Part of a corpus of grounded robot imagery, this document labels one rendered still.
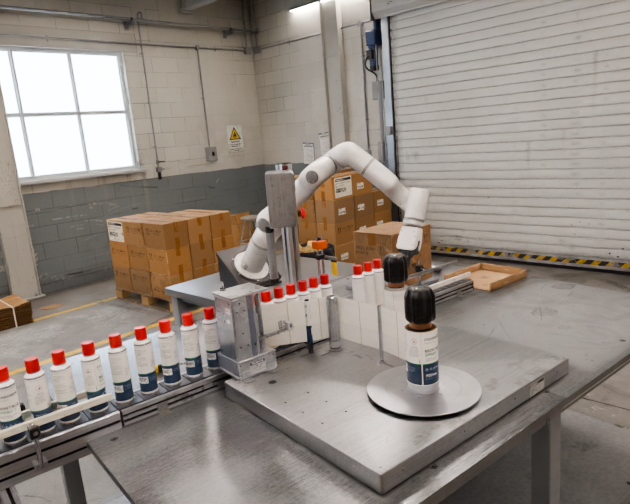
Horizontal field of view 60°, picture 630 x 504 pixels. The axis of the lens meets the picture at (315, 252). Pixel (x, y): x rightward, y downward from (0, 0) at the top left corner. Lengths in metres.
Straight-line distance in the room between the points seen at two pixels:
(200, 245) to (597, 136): 4.03
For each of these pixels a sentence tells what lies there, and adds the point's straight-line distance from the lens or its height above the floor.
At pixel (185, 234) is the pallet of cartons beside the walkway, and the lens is 5.46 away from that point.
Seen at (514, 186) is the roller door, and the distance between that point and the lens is 6.38.
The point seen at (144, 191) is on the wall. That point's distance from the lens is 7.81.
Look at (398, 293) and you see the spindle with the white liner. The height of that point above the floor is 1.05.
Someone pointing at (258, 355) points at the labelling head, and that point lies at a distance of 1.72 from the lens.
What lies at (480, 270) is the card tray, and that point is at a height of 0.83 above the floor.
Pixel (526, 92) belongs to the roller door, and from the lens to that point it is 6.30.
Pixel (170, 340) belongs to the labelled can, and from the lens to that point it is 1.71.
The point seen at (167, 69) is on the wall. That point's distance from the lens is 8.16.
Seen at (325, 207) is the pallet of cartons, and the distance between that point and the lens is 5.91.
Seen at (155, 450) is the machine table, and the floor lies 0.83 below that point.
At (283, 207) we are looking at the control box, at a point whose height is 1.36.
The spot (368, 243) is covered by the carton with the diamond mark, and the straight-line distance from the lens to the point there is 2.60.
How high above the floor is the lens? 1.59
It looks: 12 degrees down
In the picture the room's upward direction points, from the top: 5 degrees counter-clockwise
